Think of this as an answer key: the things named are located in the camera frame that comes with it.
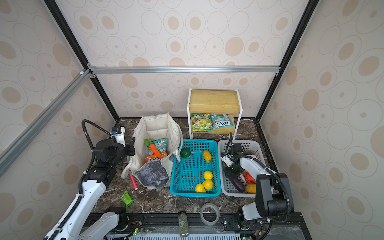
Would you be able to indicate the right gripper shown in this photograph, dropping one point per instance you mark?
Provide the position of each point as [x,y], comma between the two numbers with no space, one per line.
[227,170]

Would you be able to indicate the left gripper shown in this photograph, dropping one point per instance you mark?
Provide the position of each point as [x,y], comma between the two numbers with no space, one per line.
[129,144]

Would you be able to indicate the purple toy eggplant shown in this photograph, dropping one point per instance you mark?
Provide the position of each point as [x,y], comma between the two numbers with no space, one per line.
[238,184]

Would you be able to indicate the toy carrot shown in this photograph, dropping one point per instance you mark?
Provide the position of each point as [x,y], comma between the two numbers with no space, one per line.
[153,150]

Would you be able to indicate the orange fruit candy bag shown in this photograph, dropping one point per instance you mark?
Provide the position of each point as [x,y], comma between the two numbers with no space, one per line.
[154,157]

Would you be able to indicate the white canvas grocery bag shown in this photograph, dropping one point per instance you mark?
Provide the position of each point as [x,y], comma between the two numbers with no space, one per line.
[155,174]

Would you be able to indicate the teal mint candy bag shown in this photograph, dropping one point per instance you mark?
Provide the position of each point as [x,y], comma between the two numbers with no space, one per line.
[161,145]

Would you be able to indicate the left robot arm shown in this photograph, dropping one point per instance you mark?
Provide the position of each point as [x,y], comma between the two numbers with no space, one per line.
[92,185]

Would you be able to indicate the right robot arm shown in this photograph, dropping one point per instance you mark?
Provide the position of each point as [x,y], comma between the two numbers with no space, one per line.
[273,199]

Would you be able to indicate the teal Fox's candy bag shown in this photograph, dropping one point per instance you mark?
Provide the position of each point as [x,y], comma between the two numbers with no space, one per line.
[221,121]

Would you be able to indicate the green lemon candy bag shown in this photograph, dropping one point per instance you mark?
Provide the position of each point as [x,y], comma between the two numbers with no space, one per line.
[201,122]

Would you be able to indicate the yellow toy lemon upper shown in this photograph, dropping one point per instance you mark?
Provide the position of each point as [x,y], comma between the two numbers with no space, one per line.
[207,156]

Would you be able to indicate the red toy pepper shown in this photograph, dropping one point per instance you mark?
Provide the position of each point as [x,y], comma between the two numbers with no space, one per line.
[248,178]

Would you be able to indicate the yellow lemon middle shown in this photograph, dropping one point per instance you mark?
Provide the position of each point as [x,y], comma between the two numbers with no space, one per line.
[208,175]

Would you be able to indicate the white plastic basket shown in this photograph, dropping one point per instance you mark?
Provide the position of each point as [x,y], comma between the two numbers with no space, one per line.
[227,187]

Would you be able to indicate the yellow lemon right lower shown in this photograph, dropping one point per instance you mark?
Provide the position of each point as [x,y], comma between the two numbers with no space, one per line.
[208,185]

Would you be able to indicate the yellow toy mango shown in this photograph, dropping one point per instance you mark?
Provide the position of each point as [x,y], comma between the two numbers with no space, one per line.
[251,188]

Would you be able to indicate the pink marker pen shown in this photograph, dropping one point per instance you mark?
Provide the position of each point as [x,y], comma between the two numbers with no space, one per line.
[134,181]

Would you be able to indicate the teal plastic basket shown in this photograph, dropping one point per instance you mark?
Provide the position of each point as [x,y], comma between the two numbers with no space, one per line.
[188,172]

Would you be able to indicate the yellow lemon bottom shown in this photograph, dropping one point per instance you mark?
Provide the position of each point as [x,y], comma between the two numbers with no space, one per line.
[200,188]

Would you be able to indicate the green toy pepper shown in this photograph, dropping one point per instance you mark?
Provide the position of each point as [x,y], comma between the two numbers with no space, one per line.
[185,153]

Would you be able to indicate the green small packet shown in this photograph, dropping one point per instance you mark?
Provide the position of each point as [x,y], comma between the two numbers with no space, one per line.
[126,199]

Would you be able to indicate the clear tape roll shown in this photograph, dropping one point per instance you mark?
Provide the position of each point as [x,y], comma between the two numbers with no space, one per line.
[210,214]

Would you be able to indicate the spice jar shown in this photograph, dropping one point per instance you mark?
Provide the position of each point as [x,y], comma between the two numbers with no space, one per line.
[183,224]

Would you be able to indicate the white wire shelf rack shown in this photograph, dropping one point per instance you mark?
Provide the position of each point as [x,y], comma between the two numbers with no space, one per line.
[216,102]

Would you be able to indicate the aluminium frame bar back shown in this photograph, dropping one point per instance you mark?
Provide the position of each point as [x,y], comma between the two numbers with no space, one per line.
[185,70]

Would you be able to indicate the aluminium frame bar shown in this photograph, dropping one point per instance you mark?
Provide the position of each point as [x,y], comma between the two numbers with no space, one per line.
[185,70]
[26,137]

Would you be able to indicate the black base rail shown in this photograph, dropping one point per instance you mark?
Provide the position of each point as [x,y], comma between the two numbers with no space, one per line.
[229,227]

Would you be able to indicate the aluminium frame bar left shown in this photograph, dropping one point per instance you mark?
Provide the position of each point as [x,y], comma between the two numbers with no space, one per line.
[26,137]

